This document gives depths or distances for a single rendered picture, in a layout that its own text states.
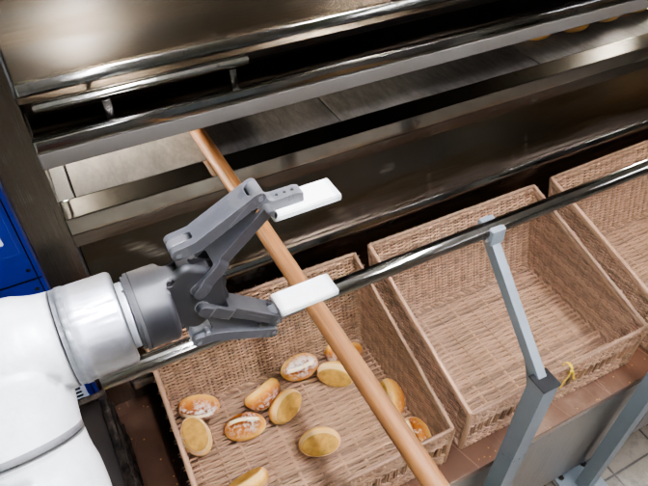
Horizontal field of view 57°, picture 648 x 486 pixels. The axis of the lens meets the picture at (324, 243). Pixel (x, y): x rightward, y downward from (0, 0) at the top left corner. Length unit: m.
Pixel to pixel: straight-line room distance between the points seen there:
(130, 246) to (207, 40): 0.46
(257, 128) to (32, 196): 0.49
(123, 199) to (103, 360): 0.69
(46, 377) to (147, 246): 0.77
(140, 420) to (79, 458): 1.03
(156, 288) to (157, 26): 0.58
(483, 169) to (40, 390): 1.30
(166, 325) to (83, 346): 0.07
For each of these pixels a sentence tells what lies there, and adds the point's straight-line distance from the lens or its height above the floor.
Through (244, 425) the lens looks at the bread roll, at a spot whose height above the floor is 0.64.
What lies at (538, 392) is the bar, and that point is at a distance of 1.22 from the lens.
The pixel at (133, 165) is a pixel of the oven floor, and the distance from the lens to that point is 1.29.
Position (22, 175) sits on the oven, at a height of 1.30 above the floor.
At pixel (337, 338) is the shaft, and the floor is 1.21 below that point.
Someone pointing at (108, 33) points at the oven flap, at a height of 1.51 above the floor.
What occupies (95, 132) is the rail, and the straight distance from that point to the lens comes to 0.94.
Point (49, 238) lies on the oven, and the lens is 1.22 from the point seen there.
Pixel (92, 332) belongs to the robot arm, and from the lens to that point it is 0.54.
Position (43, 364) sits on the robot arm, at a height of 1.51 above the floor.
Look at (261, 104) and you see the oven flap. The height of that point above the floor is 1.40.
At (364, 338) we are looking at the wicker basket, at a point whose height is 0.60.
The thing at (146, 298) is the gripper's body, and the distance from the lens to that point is 0.55.
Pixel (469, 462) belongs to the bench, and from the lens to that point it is 1.52.
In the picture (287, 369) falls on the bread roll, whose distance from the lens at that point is 1.54.
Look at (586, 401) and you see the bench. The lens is 1.69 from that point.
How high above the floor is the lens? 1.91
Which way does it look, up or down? 44 degrees down
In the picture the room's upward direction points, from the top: straight up
